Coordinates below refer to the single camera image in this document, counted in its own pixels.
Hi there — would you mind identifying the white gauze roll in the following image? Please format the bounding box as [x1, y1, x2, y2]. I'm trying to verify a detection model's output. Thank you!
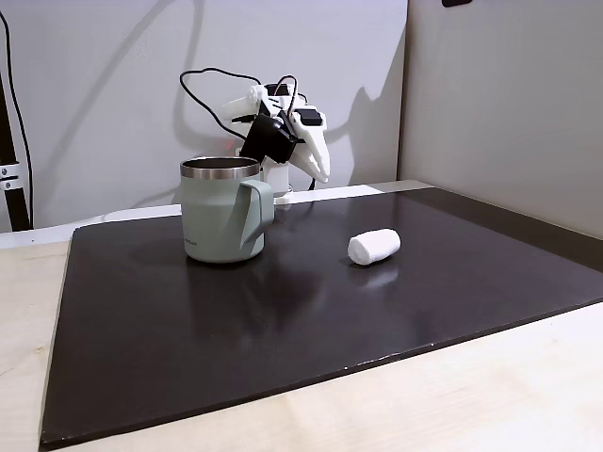
[347, 228, 402, 267]

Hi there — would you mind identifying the sage green steel-lined mug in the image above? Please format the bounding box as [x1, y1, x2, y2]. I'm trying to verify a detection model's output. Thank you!
[179, 156, 276, 265]

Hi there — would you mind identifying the black table mat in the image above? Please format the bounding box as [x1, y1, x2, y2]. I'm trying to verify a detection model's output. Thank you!
[38, 186, 603, 451]

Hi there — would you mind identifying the black stand pole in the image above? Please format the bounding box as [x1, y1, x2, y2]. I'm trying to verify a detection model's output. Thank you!
[0, 70, 32, 233]

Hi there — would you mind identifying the black oval camera box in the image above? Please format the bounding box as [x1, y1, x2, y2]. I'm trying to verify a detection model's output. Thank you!
[238, 112, 299, 166]

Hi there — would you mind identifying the black camera cable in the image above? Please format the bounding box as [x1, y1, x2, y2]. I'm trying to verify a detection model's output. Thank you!
[178, 69, 302, 143]

